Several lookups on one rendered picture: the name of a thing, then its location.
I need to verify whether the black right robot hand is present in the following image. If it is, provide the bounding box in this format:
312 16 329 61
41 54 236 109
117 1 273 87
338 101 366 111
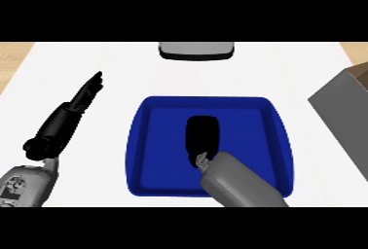
183 115 222 169

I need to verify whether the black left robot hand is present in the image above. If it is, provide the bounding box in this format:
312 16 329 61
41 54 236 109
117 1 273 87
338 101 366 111
22 71 105 161

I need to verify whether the blue tray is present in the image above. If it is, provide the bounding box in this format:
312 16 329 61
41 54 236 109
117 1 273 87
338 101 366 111
125 95 294 198

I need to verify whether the cardboard box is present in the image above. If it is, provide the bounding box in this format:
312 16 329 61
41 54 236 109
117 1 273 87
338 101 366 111
306 61 368 183

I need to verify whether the grey appliance with black base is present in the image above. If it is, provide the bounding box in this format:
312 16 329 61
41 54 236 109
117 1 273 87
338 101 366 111
158 42 236 61

